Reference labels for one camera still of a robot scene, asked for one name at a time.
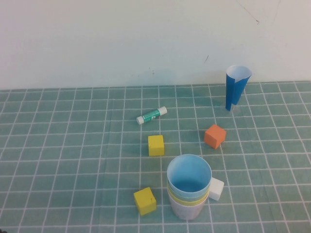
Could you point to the light blue plastic cup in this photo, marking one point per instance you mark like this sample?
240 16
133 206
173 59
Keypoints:
188 172

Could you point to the pink plastic cup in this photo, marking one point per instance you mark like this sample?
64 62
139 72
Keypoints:
187 212

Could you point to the green grid table mat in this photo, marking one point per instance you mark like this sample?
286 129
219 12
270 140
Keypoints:
73 157

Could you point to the blue rolled paper cone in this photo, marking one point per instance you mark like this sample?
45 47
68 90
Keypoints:
235 92

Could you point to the yellow foam cube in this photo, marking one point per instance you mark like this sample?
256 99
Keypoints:
156 145
144 201

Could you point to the white foam cube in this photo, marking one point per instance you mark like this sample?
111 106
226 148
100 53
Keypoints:
216 188

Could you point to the orange foam cube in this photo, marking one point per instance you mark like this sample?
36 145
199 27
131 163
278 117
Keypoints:
214 137

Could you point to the yellow plastic cup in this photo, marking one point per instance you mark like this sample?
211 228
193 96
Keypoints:
184 201

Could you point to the green plastic cup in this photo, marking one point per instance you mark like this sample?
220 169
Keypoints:
181 195

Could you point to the green and white glue stick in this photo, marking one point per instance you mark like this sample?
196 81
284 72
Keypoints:
151 115

